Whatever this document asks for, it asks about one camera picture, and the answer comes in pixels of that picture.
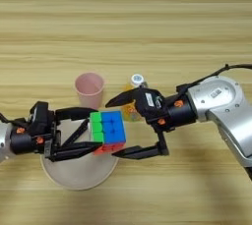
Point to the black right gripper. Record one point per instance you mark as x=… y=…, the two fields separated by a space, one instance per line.
x=178 y=114

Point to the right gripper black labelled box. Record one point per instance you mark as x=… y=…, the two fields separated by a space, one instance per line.
x=149 y=102

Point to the round beige plate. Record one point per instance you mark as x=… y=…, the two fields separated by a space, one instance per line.
x=78 y=173

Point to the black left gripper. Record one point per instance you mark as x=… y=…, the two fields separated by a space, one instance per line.
x=31 y=142

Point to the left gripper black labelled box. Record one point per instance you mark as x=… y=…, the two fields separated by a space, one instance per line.
x=40 y=114

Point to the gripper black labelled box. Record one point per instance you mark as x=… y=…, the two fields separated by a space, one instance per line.
x=40 y=114
x=149 y=102

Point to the colourful puzzle cube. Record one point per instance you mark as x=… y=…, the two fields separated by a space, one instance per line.
x=110 y=130

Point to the orange juice bottle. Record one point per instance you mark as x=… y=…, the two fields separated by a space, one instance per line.
x=137 y=80

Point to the pink plastic cup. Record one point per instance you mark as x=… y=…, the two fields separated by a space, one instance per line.
x=89 y=91

